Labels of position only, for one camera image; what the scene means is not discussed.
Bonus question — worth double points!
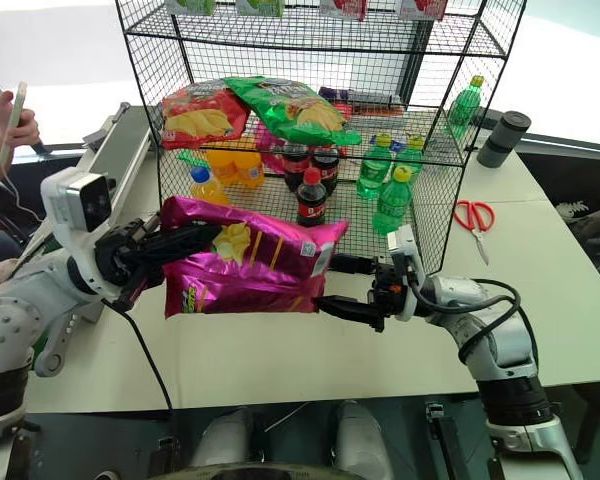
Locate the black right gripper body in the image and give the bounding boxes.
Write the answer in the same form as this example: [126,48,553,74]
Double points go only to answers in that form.
[366,258,413,333]

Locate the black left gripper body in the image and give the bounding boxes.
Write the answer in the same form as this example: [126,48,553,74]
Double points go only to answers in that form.
[93,217,156,294]

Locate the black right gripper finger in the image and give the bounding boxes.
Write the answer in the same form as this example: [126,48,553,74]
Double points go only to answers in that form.
[311,295,375,325]
[328,254,380,275]

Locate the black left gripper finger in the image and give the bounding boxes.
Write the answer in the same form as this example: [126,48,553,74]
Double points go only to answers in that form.
[129,223,224,265]
[112,267,166,313]

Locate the magenta potato chip bag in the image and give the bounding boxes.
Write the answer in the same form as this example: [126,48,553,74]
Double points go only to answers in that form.
[159,195,350,320]

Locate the white smartphone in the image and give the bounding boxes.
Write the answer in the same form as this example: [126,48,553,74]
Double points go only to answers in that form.
[0,81,29,166]

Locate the person's bare hand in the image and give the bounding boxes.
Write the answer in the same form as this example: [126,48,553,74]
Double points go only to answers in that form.
[0,90,41,149]

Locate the orange soda bottle blue cap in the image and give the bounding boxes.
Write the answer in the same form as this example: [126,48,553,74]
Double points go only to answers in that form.
[188,165,231,206]

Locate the green soda bottle yellow cap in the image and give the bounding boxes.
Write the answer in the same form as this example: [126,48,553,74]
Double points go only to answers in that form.
[355,132,394,200]
[393,134,425,187]
[372,165,413,235]
[445,74,485,140]

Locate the cola bottle red cap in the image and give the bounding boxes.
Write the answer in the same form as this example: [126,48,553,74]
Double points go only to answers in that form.
[310,145,341,197]
[281,143,312,194]
[295,167,330,228]

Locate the small green snack packet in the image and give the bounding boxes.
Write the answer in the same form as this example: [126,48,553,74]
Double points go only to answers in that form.
[177,148,209,169]

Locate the red potato chip bag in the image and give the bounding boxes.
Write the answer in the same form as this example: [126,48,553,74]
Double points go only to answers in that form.
[160,79,252,150]

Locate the pink snack bag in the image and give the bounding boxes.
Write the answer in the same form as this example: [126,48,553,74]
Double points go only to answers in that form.
[253,119,301,174]

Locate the white rounded robot leg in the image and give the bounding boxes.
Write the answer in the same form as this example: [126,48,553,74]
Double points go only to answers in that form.
[189,407,255,469]
[332,399,395,480]

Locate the red flat box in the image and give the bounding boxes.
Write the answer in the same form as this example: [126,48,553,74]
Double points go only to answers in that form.
[337,102,406,117]

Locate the dark grey flat box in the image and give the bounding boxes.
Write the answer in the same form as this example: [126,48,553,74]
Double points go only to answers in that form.
[349,89,404,109]

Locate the green potato chip bag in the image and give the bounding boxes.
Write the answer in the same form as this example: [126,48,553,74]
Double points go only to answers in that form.
[223,75,363,147]

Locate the purple flat box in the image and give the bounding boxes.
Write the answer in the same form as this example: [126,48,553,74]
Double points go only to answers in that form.
[318,85,351,104]

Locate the grey cylindrical flask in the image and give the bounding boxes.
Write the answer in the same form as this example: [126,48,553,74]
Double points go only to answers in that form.
[476,110,532,169]

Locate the dark shoe white pattern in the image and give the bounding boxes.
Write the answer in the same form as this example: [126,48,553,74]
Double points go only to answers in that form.
[554,199,592,227]

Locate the green carton box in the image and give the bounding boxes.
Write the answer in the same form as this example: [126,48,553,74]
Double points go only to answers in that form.
[164,0,216,16]
[235,0,285,19]

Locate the red carton box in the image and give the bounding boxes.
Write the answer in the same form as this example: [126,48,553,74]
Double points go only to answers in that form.
[318,0,369,21]
[398,0,449,21]

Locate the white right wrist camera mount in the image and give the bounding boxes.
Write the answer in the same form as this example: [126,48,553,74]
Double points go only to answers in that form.
[385,224,431,322]

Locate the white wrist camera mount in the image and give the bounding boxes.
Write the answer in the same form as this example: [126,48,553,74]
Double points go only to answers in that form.
[40,167,117,296]
[385,224,431,322]

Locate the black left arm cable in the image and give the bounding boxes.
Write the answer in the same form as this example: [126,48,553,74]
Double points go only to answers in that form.
[102,297,175,412]

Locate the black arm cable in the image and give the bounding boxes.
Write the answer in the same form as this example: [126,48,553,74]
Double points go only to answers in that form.
[413,278,524,362]
[102,297,175,412]

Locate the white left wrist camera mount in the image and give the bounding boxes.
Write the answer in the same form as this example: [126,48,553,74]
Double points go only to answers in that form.
[40,167,117,296]

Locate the red handled scissors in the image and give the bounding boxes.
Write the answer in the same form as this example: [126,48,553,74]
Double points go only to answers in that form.
[452,199,496,266]

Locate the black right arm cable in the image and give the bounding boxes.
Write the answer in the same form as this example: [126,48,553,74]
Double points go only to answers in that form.
[413,278,524,362]

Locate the white phone cable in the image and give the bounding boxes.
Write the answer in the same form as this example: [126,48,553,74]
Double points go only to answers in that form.
[0,160,46,222]

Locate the black wire mesh rack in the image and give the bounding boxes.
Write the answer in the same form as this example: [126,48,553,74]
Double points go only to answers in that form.
[113,0,529,275]

